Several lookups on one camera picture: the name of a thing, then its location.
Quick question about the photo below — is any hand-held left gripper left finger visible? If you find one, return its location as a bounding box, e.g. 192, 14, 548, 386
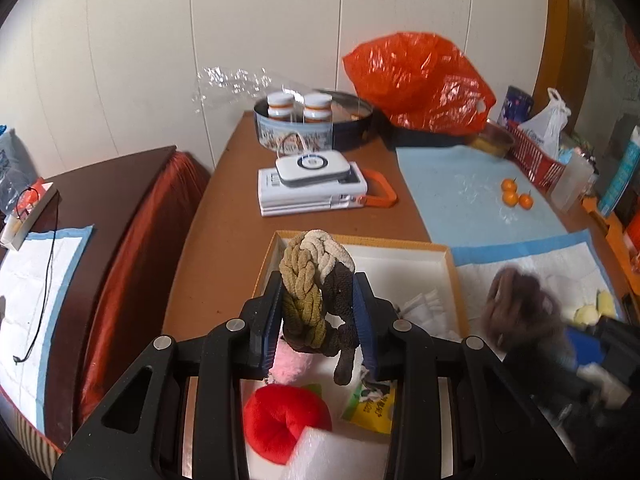
52, 270, 286, 480

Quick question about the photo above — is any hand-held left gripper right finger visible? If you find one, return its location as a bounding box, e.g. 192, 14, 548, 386
352, 272, 581, 480

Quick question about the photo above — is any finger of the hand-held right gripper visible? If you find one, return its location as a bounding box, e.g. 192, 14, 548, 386
562, 325, 608, 368

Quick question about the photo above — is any braided rope knot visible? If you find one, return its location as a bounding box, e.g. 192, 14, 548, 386
279, 230, 363, 386

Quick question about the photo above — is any white cardboard box orange rim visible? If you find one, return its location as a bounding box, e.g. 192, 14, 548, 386
182, 231, 471, 480

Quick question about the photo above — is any leopard print cloth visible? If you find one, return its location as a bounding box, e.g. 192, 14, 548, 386
482, 265, 566, 356

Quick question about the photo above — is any pale yellow sponge piece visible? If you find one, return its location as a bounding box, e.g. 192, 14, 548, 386
572, 305, 601, 329

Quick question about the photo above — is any pink fluffy pom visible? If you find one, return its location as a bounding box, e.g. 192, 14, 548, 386
267, 340, 328, 386

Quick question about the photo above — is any white folded cloth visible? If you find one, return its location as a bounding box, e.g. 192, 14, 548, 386
395, 287, 461, 341

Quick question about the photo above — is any yellow printed packet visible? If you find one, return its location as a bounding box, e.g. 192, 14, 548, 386
341, 382, 396, 435

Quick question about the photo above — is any white quilted pad blue border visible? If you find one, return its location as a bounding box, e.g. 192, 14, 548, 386
0, 225, 95, 426
450, 230, 628, 421

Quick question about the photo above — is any large white power bank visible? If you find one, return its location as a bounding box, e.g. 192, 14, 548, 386
258, 162, 368, 217

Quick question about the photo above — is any white foam sheet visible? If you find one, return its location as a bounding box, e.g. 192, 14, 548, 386
280, 427, 391, 480

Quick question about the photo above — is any red satin cloth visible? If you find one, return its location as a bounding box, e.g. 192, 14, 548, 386
80, 152, 211, 421

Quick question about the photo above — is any small white power bank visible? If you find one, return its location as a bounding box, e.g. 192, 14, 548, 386
276, 152, 351, 187

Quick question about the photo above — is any clear plastic container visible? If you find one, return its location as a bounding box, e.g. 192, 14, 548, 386
550, 152, 596, 214

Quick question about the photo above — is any light blue pad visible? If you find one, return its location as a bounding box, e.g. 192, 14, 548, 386
396, 145, 571, 247

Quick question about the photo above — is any teal printed canister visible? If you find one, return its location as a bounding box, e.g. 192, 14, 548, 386
597, 127, 640, 216

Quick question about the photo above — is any round printed tin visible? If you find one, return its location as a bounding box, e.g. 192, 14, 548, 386
253, 97, 335, 153

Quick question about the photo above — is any red plastic basket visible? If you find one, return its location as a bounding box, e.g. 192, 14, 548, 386
507, 120, 576, 192

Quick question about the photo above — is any dark tray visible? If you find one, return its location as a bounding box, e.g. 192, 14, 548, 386
377, 110, 483, 150

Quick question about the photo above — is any black round tin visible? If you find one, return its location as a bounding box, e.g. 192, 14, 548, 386
320, 89, 378, 151

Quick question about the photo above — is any white bottle orange band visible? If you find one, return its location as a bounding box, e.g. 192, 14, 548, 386
302, 92, 333, 124
266, 92, 296, 122

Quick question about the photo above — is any dark wooden side table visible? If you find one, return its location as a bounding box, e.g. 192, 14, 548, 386
0, 146, 211, 453

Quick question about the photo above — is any clear plastic wrap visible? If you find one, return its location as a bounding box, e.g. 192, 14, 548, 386
195, 65, 286, 111

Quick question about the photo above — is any red plastic bag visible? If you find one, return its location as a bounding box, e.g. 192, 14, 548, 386
342, 31, 497, 136

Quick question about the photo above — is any blue can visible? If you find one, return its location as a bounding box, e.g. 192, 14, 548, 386
497, 85, 536, 128

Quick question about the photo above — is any striped cloth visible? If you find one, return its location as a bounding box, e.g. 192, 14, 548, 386
10, 410, 66, 476

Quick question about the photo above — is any blue and white plastic bag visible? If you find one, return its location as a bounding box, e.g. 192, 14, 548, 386
0, 125, 31, 216

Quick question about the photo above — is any red plush ring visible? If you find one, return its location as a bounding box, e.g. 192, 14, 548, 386
243, 385, 333, 466

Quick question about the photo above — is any orange carry strap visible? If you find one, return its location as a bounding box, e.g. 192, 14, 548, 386
361, 169, 398, 209

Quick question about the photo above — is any white cable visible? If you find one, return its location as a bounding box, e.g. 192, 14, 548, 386
277, 131, 311, 158

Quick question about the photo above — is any black cable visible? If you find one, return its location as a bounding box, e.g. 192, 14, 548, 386
12, 187, 61, 363

